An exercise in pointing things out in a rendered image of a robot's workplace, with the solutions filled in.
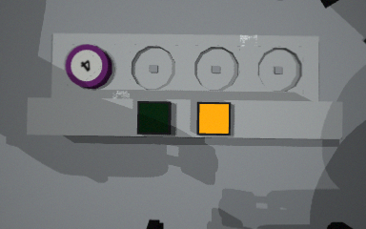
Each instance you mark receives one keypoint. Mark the grey tray with round recesses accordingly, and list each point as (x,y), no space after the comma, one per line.
(190,85)

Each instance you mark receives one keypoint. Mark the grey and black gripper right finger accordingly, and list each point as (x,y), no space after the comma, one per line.
(338,225)

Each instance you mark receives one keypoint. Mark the purple screw cap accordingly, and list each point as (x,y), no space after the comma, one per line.
(88,66)

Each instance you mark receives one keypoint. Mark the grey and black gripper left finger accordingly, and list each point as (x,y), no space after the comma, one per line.
(155,224)

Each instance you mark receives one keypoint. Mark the grey button housing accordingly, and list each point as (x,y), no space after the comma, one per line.
(328,3)

